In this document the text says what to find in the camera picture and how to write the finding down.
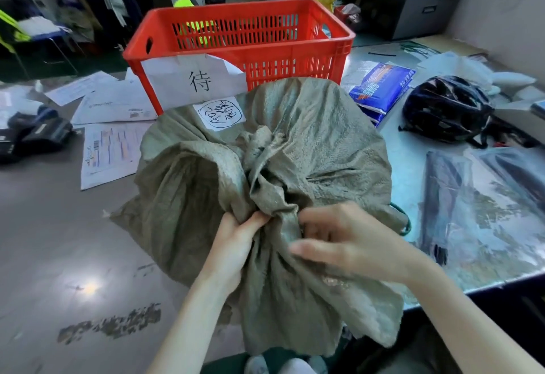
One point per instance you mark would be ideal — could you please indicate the person's left hand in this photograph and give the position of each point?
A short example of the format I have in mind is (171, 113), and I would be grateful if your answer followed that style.
(228, 250)

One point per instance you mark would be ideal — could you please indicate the person's right hand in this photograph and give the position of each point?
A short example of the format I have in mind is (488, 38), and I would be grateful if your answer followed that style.
(362, 246)

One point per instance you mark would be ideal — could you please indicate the person's left thumb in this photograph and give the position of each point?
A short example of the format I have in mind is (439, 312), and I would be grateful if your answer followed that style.
(256, 222)

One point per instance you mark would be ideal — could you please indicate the person's right thumb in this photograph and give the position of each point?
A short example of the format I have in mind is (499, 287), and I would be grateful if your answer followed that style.
(317, 251)

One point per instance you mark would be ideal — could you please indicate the grey-green woven sack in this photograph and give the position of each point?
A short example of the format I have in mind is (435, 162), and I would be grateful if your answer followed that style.
(298, 152)

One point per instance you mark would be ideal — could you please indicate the person's right forearm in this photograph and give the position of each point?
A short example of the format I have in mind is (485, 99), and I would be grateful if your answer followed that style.
(468, 322)

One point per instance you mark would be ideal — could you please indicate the person's left forearm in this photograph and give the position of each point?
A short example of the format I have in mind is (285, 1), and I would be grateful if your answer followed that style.
(191, 327)

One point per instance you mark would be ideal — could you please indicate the white round-marked sack label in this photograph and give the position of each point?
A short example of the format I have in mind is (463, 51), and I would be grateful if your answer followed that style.
(220, 114)

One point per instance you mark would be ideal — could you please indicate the white shoe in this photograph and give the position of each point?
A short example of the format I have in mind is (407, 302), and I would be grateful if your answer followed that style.
(281, 365)

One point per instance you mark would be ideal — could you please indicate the white paper sign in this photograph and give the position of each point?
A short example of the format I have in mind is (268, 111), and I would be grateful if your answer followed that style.
(191, 82)

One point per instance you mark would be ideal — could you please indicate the white form with barcode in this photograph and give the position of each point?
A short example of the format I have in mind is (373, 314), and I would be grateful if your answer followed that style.
(110, 152)

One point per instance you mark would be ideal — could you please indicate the blue printed packet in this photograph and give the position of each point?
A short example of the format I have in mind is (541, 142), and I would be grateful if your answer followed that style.
(381, 88)

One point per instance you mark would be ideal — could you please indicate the clear plastic bags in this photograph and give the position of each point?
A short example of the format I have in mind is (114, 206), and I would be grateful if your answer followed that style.
(489, 216)

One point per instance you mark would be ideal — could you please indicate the red plastic crate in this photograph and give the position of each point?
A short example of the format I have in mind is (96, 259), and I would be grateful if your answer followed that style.
(255, 41)

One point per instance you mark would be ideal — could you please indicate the white printed paper sheet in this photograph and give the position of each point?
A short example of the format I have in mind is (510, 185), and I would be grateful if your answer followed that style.
(78, 87)
(115, 103)

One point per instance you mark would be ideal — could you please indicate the black bicycle helmet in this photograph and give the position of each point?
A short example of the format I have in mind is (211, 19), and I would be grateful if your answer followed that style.
(447, 107)

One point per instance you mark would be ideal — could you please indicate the white plastic bag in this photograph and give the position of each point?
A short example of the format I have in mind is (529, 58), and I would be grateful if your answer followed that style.
(464, 69)

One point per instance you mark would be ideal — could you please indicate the brown cardboard sheet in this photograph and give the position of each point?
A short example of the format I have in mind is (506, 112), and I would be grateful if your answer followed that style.
(449, 45)

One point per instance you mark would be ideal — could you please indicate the grey storage box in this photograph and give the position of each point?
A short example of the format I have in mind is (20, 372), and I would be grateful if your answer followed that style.
(417, 7)

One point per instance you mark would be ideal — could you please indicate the folding chair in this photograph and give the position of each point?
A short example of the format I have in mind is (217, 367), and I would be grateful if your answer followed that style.
(38, 33)

